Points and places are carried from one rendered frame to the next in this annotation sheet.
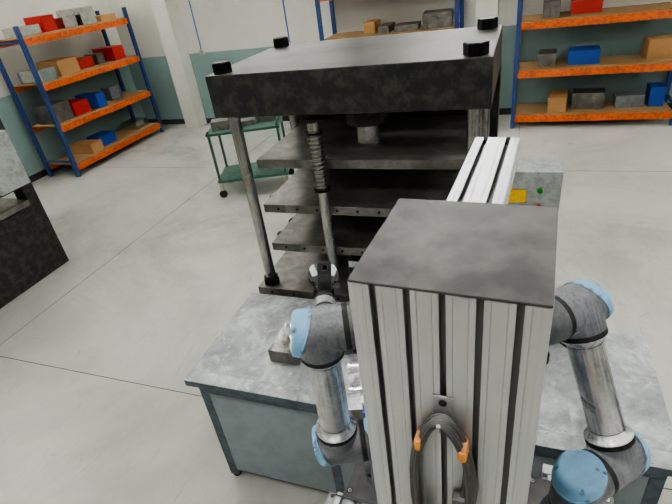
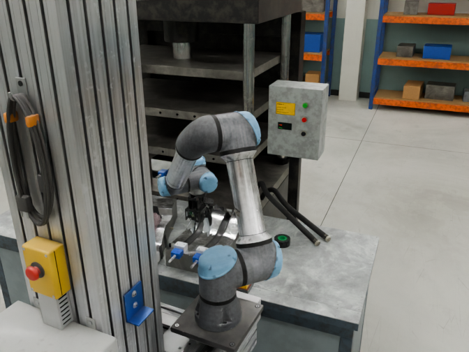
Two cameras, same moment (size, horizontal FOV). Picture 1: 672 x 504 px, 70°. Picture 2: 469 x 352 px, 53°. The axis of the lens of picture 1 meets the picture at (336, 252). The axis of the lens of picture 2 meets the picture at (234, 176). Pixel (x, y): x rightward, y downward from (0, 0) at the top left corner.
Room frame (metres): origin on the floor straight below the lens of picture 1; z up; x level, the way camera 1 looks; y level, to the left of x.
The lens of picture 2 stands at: (-0.53, -0.54, 2.05)
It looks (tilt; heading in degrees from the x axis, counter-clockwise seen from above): 24 degrees down; 359
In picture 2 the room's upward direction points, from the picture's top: straight up
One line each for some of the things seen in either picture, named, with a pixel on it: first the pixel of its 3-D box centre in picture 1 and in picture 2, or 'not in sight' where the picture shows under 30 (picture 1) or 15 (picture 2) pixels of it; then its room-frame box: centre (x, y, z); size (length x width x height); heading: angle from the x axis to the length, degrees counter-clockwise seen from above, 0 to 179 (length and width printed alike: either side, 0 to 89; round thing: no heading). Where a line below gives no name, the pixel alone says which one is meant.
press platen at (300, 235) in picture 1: (378, 220); (190, 133); (2.59, -0.29, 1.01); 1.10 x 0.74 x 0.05; 67
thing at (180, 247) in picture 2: not in sight; (176, 254); (1.27, -0.31, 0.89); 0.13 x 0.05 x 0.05; 157
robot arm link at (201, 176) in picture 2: not in sight; (200, 180); (1.15, -0.44, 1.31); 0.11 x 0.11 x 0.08; 23
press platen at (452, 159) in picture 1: (372, 140); (187, 60); (2.60, -0.29, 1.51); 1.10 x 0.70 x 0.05; 67
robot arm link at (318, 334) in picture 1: (330, 391); not in sight; (0.91, 0.07, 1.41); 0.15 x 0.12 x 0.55; 89
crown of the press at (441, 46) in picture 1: (365, 101); (181, 23); (2.54, -0.27, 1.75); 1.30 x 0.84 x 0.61; 67
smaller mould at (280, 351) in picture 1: (291, 343); not in sight; (1.80, 0.28, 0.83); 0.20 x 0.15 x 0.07; 157
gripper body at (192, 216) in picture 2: not in sight; (197, 205); (1.24, -0.41, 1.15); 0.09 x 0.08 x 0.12; 157
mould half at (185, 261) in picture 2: not in sight; (213, 232); (1.50, -0.47, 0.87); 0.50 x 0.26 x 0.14; 157
